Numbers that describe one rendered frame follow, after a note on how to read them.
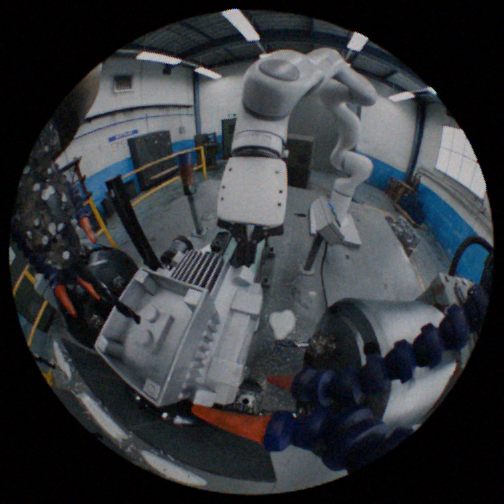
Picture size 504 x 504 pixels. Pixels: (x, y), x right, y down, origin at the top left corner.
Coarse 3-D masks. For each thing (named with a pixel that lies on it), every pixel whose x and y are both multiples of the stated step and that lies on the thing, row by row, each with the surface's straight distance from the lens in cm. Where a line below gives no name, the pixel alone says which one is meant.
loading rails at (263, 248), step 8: (232, 240) 54; (264, 240) 54; (224, 248) 50; (232, 248) 51; (264, 248) 49; (272, 248) 64; (224, 256) 48; (232, 256) 49; (256, 256) 48; (264, 256) 49; (272, 256) 64; (232, 264) 51; (256, 264) 45; (264, 264) 56; (256, 272) 42; (256, 280) 41; (264, 280) 53; (248, 368) 44; (248, 376) 44
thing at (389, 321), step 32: (320, 320) 29; (352, 320) 19; (384, 320) 17; (416, 320) 21; (320, 352) 21; (352, 352) 18; (384, 352) 15; (448, 352) 26; (416, 384) 18; (448, 384) 29; (384, 416) 16; (416, 416) 23; (320, 448) 24
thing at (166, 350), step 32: (128, 288) 20; (160, 288) 21; (192, 288) 15; (128, 320) 21; (160, 320) 17; (192, 320) 13; (128, 352) 20; (160, 352) 18; (192, 352) 16; (160, 384) 14; (192, 384) 18
